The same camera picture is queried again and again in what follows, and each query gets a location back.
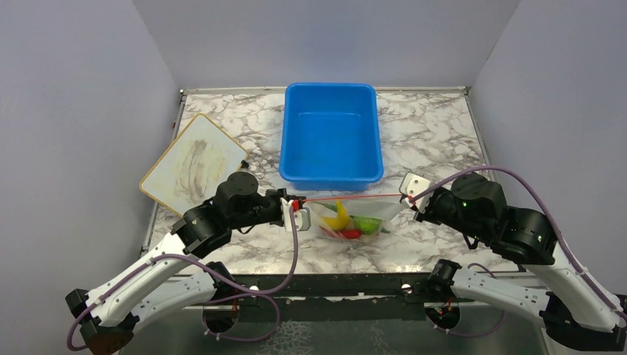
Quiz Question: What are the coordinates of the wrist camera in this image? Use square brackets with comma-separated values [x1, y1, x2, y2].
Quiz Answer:
[279, 197, 311, 232]
[399, 172, 434, 213]

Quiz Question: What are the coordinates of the yellow banana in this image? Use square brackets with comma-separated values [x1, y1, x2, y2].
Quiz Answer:
[322, 200, 350, 231]

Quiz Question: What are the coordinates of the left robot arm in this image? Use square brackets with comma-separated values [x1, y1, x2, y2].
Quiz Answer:
[66, 172, 311, 354]

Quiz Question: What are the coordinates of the red chili pepper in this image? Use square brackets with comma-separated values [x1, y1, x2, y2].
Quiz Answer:
[322, 229, 362, 240]

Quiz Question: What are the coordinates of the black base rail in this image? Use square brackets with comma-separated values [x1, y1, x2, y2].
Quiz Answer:
[186, 271, 476, 325]

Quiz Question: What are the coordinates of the blue plastic bin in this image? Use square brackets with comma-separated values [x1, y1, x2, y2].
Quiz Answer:
[279, 82, 384, 192]

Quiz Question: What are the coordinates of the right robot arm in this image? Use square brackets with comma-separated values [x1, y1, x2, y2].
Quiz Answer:
[400, 172, 626, 352]

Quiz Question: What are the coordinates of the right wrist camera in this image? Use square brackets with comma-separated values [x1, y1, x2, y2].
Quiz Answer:
[399, 172, 434, 213]

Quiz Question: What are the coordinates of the clear zip bag orange zipper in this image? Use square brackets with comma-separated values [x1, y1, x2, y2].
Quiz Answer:
[302, 195, 406, 243]

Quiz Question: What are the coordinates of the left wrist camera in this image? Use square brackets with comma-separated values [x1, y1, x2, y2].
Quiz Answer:
[279, 197, 311, 232]

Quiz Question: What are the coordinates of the green chili pepper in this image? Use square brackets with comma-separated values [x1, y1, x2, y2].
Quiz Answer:
[320, 215, 390, 237]

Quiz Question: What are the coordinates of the green lime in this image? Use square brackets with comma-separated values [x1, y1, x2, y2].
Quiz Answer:
[353, 216, 384, 235]

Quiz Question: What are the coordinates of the white board with wooden frame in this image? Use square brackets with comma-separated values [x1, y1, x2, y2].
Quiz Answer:
[139, 113, 248, 216]

